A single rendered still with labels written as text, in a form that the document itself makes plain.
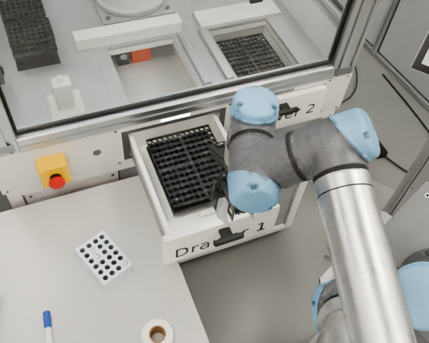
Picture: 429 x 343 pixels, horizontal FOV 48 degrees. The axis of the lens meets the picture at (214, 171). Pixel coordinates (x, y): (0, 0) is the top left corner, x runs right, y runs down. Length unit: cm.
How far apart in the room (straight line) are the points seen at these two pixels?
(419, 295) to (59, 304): 78
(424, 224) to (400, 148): 157
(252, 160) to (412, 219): 56
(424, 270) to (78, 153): 84
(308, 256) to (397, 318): 159
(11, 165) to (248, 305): 114
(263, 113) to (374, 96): 222
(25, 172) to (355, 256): 91
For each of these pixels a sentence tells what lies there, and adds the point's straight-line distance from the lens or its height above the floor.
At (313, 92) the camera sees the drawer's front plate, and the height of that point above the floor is 92.
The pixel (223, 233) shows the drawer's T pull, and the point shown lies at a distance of 112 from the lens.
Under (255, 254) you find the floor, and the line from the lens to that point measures 214.
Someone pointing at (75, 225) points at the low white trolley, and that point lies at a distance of 132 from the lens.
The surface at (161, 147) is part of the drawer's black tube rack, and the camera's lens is 127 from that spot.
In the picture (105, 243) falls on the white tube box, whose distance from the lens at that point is 126.
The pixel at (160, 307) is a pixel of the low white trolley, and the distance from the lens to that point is 120.
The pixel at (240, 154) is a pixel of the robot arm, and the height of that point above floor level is 133.
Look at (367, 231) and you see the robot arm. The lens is 62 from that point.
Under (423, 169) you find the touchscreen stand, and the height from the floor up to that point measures 49.
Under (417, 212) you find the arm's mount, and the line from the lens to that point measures 117.
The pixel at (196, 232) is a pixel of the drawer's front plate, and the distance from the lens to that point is 109.
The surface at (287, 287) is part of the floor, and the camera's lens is 210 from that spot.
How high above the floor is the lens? 187
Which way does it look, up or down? 53 degrees down
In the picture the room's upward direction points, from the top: 7 degrees clockwise
